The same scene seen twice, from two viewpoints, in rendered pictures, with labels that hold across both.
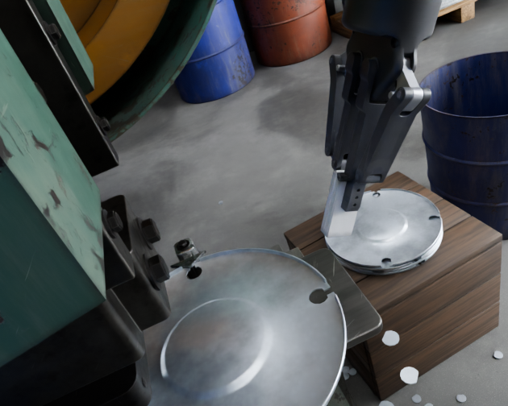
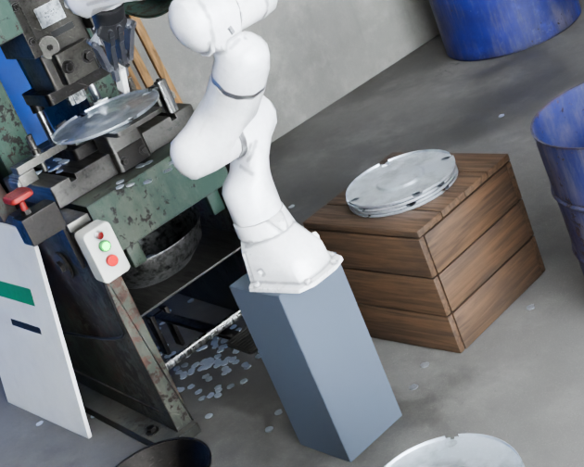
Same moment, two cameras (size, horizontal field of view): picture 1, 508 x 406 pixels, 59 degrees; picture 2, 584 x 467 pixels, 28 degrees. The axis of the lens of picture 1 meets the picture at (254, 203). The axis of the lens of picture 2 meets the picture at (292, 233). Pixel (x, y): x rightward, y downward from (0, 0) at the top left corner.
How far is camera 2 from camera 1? 273 cm
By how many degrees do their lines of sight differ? 59
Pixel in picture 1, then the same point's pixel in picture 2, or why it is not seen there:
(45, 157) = not seen: outside the picture
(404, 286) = (341, 221)
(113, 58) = not seen: outside the picture
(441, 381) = (382, 350)
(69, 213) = not seen: outside the picture
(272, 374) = (92, 130)
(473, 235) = (412, 221)
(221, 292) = (133, 104)
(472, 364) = (408, 357)
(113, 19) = not seen: outside the picture
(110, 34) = not seen: outside the picture
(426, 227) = (401, 195)
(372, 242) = (375, 185)
